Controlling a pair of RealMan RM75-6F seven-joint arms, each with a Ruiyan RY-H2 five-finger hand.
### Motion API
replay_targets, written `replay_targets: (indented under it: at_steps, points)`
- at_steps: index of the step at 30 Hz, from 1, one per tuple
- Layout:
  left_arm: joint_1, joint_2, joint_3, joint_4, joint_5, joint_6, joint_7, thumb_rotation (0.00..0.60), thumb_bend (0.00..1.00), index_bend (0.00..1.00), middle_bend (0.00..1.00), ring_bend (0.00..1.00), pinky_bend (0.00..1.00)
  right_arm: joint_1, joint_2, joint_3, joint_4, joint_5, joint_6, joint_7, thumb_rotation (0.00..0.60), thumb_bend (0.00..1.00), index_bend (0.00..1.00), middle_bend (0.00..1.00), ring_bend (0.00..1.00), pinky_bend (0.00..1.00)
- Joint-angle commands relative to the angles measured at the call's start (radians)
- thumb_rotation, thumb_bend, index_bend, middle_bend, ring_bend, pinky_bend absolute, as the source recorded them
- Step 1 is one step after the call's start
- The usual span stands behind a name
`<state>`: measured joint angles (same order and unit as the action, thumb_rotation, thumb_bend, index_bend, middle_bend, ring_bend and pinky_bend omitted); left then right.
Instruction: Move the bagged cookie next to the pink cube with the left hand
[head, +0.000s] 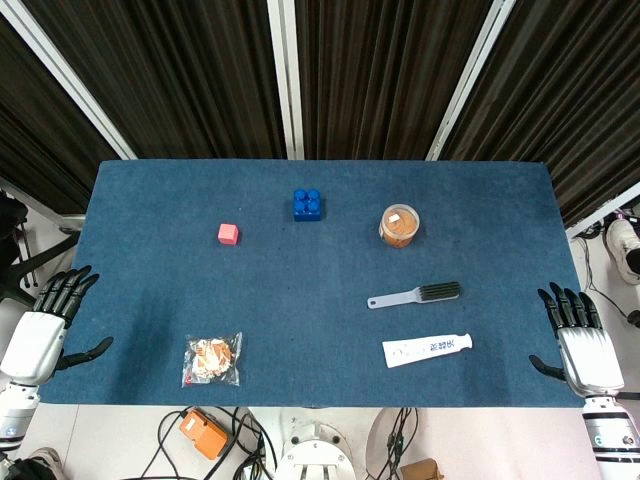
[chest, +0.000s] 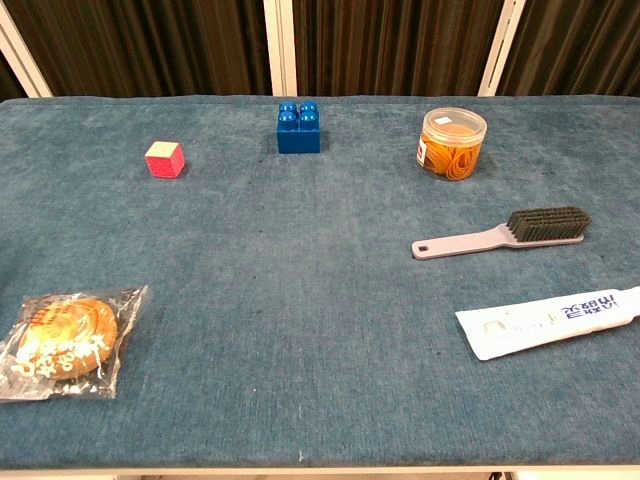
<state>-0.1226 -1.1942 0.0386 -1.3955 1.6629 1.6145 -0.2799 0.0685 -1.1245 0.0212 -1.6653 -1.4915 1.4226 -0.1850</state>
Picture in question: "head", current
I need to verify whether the left black-and-white robot hand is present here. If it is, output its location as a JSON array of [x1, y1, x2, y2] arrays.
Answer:
[[0, 264, 115, 387]]

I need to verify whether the right black-and-white robot hand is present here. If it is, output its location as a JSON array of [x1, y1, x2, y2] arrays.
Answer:
[[528, 282, 626, 399]]

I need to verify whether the clear bag of snacks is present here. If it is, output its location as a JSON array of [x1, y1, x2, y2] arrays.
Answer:
[[181, 331, 244, 388]]

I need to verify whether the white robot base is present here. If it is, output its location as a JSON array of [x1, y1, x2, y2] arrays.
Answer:
[[274, 422, 364, 480]]

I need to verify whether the black chair base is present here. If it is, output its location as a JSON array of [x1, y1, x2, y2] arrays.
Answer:
[[0, 192, 81, 306]]

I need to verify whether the white sneaker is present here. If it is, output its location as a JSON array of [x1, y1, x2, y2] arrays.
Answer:
[[605, 218, 640, 286]]

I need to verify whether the grey shoe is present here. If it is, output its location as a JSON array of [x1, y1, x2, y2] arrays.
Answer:
[[0, 447, 64, 480]]

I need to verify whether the white tube with blue print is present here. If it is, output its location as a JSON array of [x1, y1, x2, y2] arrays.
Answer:
[[382, 331, 474, 370]]

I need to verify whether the lilac brush with dark bristles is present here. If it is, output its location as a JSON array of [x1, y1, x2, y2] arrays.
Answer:
[[366, 280, 462, 311]]

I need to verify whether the orange box device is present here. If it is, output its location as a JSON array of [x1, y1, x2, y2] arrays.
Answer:
[[178, 408, 230, 461]]

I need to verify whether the dark pleated curtain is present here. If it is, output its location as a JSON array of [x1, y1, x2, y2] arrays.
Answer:
[[0, 14, 119, 214], [294, 0, 497, 161], [439, 0, 640, 229], [22, 0, 287, 161]]

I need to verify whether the brown cardboard object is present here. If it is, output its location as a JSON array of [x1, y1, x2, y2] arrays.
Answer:
[[399, 457, 446, 480]]

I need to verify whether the clear jar of rubber bands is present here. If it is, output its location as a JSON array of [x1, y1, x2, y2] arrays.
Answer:
[[378, 203, 420, 249]]

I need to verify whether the blue felt table cloth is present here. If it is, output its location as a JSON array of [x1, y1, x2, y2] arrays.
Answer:
[[38, 159, 601, 409]]

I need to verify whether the blue studded building block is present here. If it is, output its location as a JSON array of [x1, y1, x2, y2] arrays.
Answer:
[[292, 187, 325, 223]]

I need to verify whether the black cable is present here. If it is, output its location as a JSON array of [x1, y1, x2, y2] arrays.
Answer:
[[367, 407, 420, 480], [139, 406, 275, 480], [569, 234, 640, 326]]

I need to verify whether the white frame post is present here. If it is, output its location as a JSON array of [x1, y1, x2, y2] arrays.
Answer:
[[266, 0, 305, 161], [0, 0, 139, 161], [424, 0, 516, 161], [564, 182, 640, 240]]

